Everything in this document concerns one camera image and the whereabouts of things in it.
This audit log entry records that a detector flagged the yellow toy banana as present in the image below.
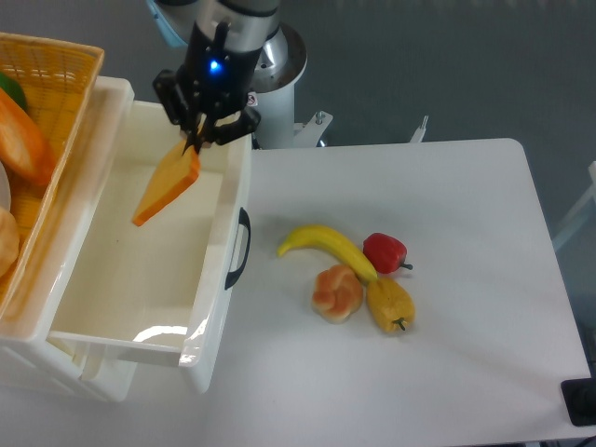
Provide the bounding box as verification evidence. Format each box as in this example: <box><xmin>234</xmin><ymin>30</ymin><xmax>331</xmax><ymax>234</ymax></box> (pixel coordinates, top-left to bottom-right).
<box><xmin>277</xmin><ymin>224</ymin><xmax>378</xmax><ymax>284</ymax></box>

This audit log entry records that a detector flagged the white drawer cabinet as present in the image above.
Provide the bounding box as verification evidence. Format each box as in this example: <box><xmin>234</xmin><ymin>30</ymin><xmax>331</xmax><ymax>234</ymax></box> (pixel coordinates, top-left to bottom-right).
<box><xmin>1</xmin><ymin>76</ymin><xmax>136</xmax><ymax>401</ymax></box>

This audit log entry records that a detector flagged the yellow wicker basket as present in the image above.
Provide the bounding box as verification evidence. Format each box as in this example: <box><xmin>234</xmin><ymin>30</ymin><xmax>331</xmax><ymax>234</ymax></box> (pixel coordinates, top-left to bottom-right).
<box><xmin>1</xmin><ymin>33</ymin><xmax>104</xmax><ymax>316</ymax></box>

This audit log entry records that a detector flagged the dark drawer handle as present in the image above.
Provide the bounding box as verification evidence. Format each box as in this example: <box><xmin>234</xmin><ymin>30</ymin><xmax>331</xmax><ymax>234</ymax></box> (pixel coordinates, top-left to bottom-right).
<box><xmin>224</xmin><ymin>207</ymin><xmax>252</xmax><ymax>290</ymax></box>

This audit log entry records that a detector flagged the black device at edge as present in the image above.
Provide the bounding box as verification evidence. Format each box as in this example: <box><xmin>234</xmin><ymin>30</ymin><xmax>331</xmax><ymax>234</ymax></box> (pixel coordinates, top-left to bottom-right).
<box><xmin>561</xmin><ymin>378</ymin><xmax>595</xmax><ymax>427</ymax></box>

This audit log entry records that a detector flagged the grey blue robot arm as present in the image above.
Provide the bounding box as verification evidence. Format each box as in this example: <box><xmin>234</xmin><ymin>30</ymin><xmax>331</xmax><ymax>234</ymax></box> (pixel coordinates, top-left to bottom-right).
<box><xmin>147</xmin><ymin>1</ymin><xmax>279</xmax><ymax>153</ymax></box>

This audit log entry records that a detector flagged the white metal table bracket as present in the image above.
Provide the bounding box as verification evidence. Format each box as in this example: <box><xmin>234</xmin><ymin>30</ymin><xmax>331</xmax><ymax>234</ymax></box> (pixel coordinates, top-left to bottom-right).
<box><xmin>410</xmin><ymin>115</ymin><xmax>429</xmax><ymax>143</ymax></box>

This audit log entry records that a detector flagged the knotted toy bread roll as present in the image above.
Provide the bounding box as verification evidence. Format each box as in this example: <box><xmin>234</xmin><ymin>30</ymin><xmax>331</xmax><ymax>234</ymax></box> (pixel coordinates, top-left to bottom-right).
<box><xmin>311</xmin><ymin>264</ymin><xmax>363</xmax><ymax>324</ymax></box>

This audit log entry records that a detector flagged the orange toy baguette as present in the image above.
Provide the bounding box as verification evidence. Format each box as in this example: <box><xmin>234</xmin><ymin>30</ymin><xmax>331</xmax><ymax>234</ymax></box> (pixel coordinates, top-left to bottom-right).
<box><xmin>1</xmin><ymin>90</ymin><xmax>57</xmax><ymax>186</ymax></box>

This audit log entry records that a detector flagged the green toy fruit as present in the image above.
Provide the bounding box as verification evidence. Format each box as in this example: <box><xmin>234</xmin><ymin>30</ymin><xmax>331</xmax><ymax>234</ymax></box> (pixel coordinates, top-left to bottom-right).
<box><xmin>0</xmin><ymin>72</ymin><xmax>28</xmax><ymax>113</ymax></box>

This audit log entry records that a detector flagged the red toy bell pepper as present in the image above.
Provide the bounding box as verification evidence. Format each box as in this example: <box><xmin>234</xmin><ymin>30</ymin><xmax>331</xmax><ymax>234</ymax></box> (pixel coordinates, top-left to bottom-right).
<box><xmin>362</xmin><ymin>233</ymin><xmax>413</xmax><ymax>275</ymax></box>

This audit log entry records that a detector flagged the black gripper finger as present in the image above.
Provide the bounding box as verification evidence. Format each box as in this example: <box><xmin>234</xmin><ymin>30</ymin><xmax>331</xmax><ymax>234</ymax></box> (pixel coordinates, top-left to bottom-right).
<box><xmin>194</xmin><ymin>115</ymin><xmax>215</xmax><ymax>154</ymax></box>
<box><xmin>182</xmin><ymin>114</ymin><xmax>201</xmax><ymax>153</ymax></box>

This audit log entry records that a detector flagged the upper white drawer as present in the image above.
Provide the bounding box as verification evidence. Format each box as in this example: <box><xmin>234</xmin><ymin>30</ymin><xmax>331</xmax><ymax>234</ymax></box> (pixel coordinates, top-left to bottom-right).
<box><xmin>50</xmin><ymin>102</ymin><xmax>251</xmax><ymax>393</ymax></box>

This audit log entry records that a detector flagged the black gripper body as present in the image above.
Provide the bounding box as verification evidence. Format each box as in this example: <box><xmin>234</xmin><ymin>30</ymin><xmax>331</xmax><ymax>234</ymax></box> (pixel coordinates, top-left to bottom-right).
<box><xmin>153</xmin><ymin>21</ymin><xmax>261</xmax><ymax>145</ymax></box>

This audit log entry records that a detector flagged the yellow toy bell pepper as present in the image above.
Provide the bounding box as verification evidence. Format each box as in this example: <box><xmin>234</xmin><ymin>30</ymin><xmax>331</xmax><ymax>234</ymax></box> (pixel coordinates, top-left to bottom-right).
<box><xmin>366</xmin><ymin>278</ymin><xmax>416</xmax><ymax>333</ymax></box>

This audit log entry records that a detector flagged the toy bread slice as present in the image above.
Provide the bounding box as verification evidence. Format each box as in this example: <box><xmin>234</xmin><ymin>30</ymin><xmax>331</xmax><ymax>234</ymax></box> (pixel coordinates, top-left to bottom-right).
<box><xmin>132</xmin><ymin>140</ymin><xmax>200</xmax><ymax>226</ymax></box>

